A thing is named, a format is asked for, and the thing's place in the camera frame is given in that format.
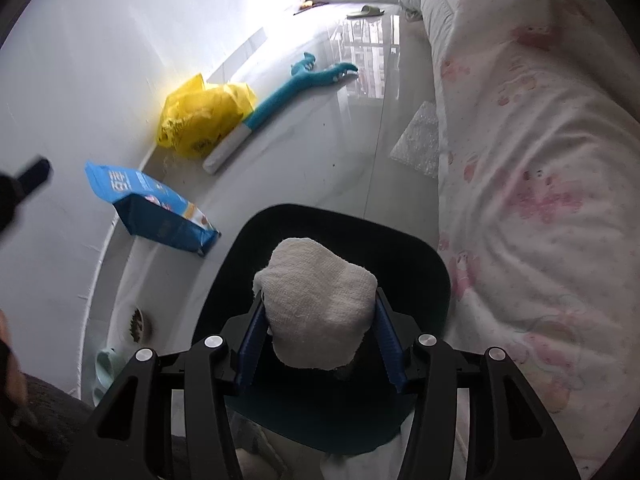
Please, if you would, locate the black trash bin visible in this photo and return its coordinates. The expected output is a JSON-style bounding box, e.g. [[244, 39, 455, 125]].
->
[[192, 203, 452, 456]]

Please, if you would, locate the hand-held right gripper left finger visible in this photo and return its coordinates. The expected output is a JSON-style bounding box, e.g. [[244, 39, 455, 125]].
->
[[57, 297, 266, 480]]

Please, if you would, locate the bubble wrap sheet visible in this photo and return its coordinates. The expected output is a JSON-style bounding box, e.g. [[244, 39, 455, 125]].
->
[[390, 101, 441, 178]]

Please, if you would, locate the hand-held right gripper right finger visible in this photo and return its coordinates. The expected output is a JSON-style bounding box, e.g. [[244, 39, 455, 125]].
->
[[372, 287, 583, 480]]

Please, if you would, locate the person's left hand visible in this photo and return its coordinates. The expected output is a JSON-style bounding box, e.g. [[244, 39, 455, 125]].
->
[[0, 310, 30, 426]]

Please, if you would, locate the person's grey fleece clothing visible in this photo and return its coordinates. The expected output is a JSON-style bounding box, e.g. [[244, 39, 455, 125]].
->
[[0, 372, 107, 480]]

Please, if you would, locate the yellow plastic bag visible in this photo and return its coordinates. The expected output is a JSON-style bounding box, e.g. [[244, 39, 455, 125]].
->
[[157, 73, 258, 159]]

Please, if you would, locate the pink printed bed sheet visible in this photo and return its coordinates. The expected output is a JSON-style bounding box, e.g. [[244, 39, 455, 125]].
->
[[435, 0, 640, 480]]

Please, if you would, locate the teal dinosaur grabber toy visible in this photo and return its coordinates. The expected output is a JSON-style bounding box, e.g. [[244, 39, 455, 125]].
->
[[202, 52, 359, 175]]

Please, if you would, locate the blue pet food bag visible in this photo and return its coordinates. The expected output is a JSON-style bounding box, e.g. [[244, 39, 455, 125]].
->
[[84, 161, 222, 257]]

